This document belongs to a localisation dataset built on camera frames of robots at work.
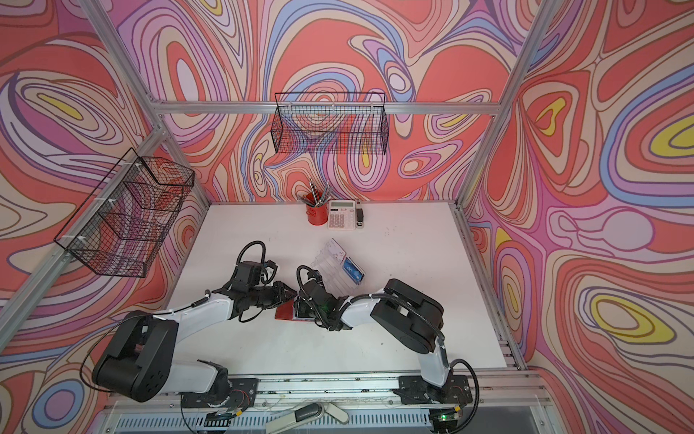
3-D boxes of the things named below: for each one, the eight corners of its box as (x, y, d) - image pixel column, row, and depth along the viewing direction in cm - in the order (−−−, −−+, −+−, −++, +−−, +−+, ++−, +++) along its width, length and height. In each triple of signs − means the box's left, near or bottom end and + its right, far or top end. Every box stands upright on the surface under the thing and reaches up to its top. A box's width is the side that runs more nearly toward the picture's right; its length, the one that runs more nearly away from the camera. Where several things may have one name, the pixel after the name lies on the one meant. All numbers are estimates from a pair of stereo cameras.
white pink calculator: (326, 230, 112) (326, 225, 110) (328, 204, 122) (328, 200, 120) (355, 230, 112) (356, 226, 110) (355, 204, 122) (355, 200, 120)
